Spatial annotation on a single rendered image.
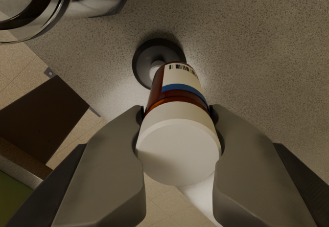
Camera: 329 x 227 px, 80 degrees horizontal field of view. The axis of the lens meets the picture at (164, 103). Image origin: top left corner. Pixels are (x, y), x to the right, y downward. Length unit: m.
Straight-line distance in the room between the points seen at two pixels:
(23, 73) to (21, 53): 0.14
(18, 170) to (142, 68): 0.41
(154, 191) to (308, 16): 1.84
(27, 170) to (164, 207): 1.74
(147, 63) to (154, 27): 0.06
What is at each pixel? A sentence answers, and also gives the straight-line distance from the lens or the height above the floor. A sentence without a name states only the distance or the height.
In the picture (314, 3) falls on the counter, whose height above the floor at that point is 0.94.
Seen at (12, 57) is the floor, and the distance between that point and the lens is 1.67.
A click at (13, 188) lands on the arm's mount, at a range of 0.63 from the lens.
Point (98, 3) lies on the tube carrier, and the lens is 0.23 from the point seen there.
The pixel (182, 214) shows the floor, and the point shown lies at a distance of 2.29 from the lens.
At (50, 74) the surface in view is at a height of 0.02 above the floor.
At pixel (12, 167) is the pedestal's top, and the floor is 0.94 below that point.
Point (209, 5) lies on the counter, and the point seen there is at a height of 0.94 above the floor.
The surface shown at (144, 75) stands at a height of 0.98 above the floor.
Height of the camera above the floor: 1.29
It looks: 63 degrees down
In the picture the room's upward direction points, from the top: 178 degrees counter-clockwise
